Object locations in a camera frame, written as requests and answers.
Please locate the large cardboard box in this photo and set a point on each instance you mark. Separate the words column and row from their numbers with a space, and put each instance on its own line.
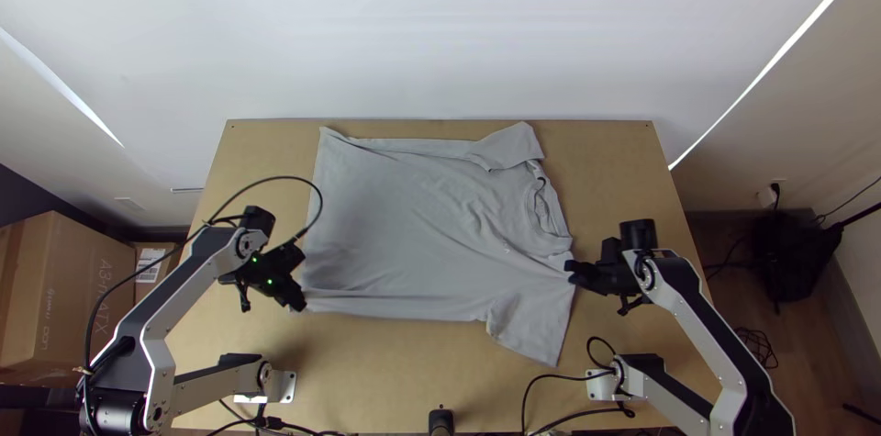
column 55, row 284

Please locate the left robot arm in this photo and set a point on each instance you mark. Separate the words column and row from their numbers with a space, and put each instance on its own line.
column 155, row 326

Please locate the white wall outlet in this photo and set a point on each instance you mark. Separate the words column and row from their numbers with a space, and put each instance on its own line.
column 767, row 196

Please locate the black bag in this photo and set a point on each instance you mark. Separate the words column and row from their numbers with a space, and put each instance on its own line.
column 791, row 257

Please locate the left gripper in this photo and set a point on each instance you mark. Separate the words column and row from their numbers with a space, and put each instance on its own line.
column 275, row 284

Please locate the grey t-shirt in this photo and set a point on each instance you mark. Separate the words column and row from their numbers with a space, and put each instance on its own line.
column 433, row 229

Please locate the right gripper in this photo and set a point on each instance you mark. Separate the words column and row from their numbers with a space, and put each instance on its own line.
column 609, row 278

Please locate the small cardboard box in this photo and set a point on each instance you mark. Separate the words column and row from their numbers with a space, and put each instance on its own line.
column 155, row 264

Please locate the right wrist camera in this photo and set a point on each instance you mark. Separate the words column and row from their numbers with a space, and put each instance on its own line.
column 611, row 250

